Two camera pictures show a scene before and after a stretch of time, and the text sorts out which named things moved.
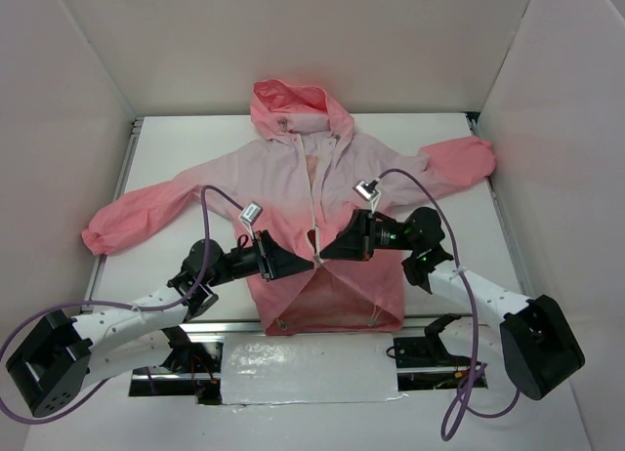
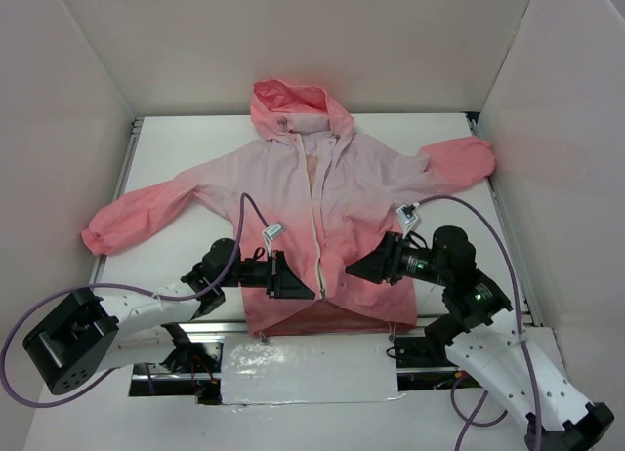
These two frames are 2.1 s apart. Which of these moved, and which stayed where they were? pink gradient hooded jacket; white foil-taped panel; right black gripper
Moved: right black gripper
Stayed: pink gradient hooded jacket; white foil-taped panel
